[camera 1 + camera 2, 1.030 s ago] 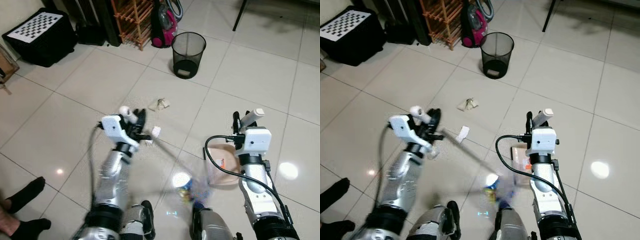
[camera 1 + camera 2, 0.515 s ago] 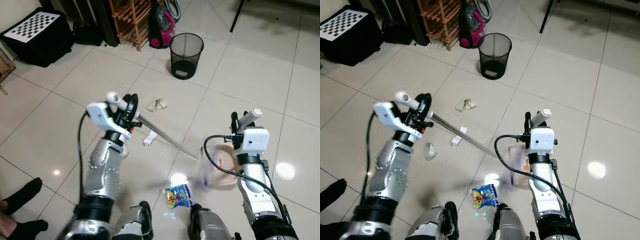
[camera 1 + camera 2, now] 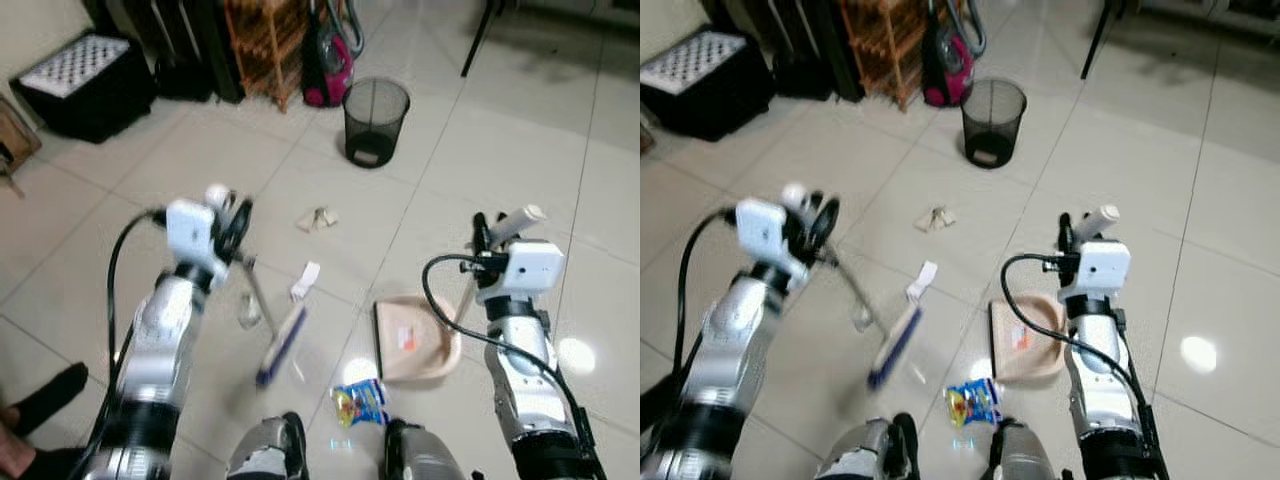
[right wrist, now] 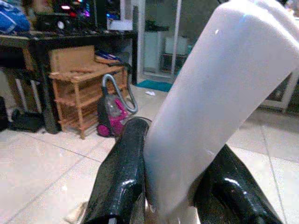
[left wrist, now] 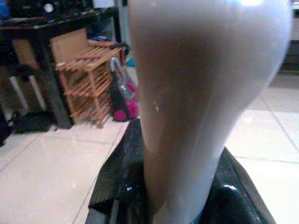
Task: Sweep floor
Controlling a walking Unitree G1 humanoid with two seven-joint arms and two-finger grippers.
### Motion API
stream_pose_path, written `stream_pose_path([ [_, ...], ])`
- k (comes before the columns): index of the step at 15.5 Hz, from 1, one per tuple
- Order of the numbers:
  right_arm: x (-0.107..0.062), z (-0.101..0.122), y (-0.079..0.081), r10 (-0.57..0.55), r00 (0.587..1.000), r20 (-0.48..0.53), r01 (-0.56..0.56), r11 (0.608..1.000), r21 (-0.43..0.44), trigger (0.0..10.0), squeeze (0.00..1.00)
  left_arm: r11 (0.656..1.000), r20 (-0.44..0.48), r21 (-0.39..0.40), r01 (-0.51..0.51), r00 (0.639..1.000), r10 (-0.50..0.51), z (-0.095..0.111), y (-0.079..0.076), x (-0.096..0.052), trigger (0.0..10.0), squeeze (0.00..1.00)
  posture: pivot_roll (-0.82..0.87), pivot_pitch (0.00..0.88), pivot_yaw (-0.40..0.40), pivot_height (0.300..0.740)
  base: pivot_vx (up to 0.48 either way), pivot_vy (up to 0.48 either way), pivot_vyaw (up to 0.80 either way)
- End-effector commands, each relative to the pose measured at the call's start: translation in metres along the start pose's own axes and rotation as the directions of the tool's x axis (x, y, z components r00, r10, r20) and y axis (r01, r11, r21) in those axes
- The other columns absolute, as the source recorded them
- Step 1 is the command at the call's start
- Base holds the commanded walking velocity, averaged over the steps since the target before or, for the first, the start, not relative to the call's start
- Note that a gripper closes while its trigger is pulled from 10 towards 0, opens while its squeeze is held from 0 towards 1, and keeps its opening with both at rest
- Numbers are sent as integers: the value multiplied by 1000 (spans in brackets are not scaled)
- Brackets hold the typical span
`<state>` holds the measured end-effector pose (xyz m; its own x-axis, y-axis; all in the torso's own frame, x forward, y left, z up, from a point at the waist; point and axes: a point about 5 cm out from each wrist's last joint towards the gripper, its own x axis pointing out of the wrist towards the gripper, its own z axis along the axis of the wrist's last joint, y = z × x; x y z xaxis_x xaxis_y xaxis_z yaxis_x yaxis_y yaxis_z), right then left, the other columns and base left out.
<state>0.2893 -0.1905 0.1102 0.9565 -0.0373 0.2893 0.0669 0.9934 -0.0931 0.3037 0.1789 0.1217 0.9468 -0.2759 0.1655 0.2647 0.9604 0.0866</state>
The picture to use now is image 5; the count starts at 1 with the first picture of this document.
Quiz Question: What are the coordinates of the brown cardboard box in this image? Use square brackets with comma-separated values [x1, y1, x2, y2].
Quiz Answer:
[50, 28, 89, 65]

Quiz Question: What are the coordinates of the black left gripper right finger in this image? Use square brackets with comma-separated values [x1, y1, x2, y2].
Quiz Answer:
[195, 146, 278, 224]

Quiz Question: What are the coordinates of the black table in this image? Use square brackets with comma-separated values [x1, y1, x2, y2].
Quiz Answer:
[0, 6, 122, 129]

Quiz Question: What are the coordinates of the wooden slatted rack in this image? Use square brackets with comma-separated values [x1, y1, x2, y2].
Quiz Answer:
[55, 40, 127, 129]

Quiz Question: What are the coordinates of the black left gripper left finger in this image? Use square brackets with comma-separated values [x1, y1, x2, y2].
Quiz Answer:
[88, 119, 155, 224]

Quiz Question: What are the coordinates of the black bag with silver handle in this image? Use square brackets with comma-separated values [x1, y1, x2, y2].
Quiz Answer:
[0, 63, 56, 135]

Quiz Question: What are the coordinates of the black and pink vacuum cleaner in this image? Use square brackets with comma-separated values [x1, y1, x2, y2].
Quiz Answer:
[109, 42, 139, 122]

